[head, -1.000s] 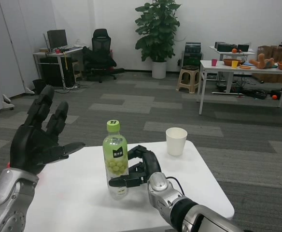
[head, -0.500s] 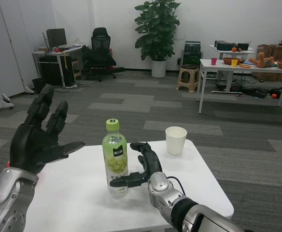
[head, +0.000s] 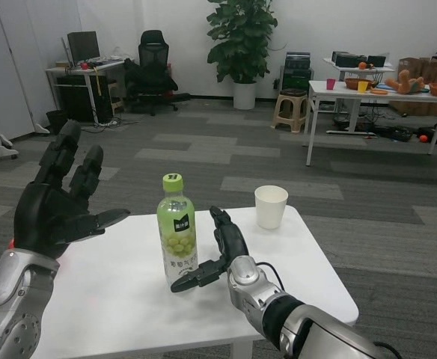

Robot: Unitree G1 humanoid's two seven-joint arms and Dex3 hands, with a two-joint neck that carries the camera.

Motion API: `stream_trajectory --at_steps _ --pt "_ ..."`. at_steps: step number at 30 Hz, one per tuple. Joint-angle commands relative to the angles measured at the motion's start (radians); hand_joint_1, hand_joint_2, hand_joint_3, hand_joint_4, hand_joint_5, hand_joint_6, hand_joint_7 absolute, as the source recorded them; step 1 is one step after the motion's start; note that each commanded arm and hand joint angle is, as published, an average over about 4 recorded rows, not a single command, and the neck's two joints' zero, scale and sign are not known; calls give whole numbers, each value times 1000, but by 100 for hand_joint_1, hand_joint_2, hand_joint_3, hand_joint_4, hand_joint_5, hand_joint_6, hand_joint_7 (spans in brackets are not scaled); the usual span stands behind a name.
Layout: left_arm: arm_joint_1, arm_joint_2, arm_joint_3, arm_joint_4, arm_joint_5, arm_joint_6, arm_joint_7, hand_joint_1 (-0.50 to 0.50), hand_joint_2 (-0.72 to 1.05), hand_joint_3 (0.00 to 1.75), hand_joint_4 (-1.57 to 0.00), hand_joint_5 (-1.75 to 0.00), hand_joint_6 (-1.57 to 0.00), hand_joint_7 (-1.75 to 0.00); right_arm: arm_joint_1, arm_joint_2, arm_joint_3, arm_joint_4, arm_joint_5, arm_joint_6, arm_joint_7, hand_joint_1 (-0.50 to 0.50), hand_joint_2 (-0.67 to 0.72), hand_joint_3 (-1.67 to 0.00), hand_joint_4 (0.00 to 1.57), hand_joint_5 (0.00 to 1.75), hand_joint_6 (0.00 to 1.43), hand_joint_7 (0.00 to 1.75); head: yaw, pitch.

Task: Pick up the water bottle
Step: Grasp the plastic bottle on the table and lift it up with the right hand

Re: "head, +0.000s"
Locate black computer monitor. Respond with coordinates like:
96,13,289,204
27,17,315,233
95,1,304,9
67,31,101,65

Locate white office desk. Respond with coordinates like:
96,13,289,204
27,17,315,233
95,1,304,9
45,58,128,125

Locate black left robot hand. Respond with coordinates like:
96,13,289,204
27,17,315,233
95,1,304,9
13,119,132,261

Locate brown cardboard box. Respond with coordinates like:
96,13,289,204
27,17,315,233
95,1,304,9
397,57,424,83

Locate black office chair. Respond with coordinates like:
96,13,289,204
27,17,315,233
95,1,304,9
123,29,191,117

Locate white paper cup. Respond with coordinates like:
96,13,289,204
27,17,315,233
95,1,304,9
254,185,290,230

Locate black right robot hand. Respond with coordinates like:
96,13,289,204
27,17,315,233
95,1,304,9
170,206,249,294

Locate green grape drink bottle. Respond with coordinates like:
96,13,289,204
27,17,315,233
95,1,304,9
156,174,200,287

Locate beige plastic stool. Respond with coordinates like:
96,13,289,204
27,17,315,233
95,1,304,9
270,90,310,134

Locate black computer tower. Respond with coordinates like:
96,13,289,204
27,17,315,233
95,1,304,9
55,74,113,123

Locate white folding table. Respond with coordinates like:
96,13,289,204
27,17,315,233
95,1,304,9
302,79,437,167

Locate large green potted plant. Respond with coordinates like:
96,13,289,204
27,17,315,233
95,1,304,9
206,0,289,85

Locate black stacked equipment rack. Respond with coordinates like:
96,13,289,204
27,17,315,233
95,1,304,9
280,52,314,92

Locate black waste bin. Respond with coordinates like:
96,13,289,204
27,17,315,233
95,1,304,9
46,110,65,135

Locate white rolling partition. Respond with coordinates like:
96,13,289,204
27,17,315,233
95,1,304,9
0,0,51,180

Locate white table with electronics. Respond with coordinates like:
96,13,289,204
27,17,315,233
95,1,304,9
323,57,396,82

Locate brown plush toy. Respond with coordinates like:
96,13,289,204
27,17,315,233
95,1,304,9
385,69,426,96

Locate white cylindrical plant pot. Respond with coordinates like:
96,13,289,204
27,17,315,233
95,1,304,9
233,81,257,110

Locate brown wicker basket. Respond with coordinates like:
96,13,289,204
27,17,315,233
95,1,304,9
343,77,379,90

